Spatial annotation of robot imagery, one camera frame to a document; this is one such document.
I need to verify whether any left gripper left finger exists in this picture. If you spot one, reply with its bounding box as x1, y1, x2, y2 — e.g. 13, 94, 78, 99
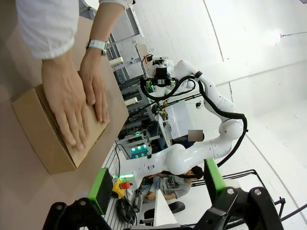
42, 167, 113, 230

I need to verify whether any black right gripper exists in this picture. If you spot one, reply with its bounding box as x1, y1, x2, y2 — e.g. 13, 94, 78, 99
143, 67, 178, 94

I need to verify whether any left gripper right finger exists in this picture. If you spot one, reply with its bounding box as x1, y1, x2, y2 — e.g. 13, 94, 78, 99
195, 158, 285, 230

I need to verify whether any brown cardboard box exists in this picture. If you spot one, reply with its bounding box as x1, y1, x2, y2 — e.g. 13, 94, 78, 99
11, 70, 111, 175

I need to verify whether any person's left forearm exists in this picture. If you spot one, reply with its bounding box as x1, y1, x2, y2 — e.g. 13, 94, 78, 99
87, 0, 126, 48

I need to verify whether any person's left hand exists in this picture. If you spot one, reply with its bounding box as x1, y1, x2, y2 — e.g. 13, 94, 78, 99
79, 47, 110, 124

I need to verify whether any person's right hand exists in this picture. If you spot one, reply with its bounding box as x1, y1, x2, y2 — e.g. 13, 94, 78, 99
41, 48, 91, 152

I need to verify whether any yellow emergency stop button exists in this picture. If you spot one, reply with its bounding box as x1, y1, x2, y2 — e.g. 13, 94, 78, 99
112, 179, 132, 199

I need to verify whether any seated person in grey shirt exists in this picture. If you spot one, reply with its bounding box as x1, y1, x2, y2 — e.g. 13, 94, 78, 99
140, 165, 205, 201

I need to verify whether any black floor stand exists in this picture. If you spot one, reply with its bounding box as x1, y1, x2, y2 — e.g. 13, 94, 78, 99
191, 168, 307, 224

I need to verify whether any controller with green lights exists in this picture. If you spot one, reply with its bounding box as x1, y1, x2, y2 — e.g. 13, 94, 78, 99
129, 142, 152, 159

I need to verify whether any white wristwatch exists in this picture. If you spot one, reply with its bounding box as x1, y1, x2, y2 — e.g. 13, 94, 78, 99
85, 39, 109, 56

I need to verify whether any person in white shirt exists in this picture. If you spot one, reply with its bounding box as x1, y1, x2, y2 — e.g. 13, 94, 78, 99
15, 0, 134, 60

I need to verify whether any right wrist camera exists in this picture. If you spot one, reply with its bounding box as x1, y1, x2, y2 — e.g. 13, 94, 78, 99
143, 54, 169, 68

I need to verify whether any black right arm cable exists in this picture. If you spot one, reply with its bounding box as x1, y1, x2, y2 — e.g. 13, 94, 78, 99
140, 70, 248, 168

